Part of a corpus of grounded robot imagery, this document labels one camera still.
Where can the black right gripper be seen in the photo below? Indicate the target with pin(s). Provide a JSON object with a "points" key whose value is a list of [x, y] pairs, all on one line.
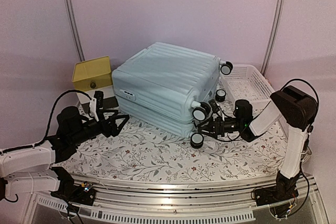
{"points": [[218, 124]]}

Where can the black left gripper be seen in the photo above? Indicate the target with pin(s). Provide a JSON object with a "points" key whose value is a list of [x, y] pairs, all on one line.
{"points": [[113, 130]]}

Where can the light blue hard-shell suitcase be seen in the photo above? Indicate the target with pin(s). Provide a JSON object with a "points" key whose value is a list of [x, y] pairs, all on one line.
{"points": [[168, 86]]}

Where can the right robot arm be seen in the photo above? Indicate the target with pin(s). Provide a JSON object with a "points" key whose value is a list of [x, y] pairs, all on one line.
{"points": [[292, 108]]}

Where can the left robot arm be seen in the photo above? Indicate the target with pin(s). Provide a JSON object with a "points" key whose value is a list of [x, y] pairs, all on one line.
{"points": [[34, 167]]}

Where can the floral white tablecloth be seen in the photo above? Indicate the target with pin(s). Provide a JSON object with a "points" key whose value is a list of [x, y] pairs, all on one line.
{"points": [[145, 153]]}

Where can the yellow white drawer organizer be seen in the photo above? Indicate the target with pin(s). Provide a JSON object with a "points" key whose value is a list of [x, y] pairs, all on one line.
{"points": [[95, 75]]}

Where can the white plastic mesh basket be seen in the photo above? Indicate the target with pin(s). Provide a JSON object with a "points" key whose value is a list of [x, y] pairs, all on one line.
{"points": [[246, 82]]}

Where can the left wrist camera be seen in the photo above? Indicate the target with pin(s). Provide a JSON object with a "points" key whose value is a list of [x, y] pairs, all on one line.
{"points": [[96, 106]]}

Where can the aluminium front rail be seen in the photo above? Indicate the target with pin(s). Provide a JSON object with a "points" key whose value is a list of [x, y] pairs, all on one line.
{"points": [[123, 201]]}

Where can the left wall aluminium post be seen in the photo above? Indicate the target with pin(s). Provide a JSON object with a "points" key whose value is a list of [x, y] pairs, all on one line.
{"points": [[74, 29]]}

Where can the wall aluminium post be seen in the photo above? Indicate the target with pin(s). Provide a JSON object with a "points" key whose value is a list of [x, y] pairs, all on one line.
{"points": [[74, 29], [272, 37]]}

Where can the right wall aluminium post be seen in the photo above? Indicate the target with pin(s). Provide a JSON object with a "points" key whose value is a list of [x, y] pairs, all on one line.
{"points": [[272, 37]]}

